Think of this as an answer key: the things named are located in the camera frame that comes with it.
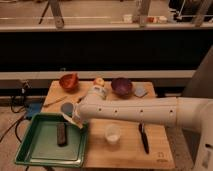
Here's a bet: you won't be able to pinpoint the green plastic tray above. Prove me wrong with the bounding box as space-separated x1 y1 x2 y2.
14 113 88 168

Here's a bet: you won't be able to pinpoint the wooden cutting board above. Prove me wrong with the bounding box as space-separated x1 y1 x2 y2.
42 81 175 170

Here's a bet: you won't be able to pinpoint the purple bowl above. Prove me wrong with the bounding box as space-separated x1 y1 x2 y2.
111 77 133 96

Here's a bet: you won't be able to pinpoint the black cables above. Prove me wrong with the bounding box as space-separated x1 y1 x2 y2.
0 81 32 144

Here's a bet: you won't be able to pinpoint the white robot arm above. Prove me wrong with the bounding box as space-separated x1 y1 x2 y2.
72 85 213 171

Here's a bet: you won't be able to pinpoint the white cup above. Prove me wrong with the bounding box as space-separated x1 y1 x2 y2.
104 124 121 145

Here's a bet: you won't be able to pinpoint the dark rectangular block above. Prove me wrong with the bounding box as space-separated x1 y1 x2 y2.
57 123 67 146

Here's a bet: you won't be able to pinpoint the orange bowl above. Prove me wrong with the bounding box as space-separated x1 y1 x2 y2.
59 73 78 91

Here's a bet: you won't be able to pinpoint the blue box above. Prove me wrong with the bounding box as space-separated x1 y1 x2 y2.
26 103 42 119

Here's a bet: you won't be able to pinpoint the wooden spoon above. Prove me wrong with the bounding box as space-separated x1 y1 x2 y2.
43 96 67 108

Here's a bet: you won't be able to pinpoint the yellow banana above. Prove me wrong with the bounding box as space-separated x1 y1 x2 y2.
62 113 81 128

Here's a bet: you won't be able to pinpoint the red yellow apple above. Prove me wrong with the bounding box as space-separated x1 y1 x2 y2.
93 78 105 87

